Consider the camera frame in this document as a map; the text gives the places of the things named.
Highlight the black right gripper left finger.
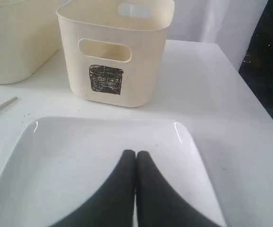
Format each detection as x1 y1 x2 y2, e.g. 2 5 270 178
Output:
53 150 136 227

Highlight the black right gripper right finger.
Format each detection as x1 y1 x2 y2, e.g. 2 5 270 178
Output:
136 151 227 227

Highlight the white square ceramic plate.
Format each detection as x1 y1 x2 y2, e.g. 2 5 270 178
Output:
0 117 226 227

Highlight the cream bin square mark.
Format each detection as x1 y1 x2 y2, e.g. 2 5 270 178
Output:
56 0 175 107

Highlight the white curtain backdrop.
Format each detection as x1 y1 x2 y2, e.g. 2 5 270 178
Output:
168 0 268 70

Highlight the cream bin triangle mark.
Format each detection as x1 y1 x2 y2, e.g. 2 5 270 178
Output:
0 0 63 84

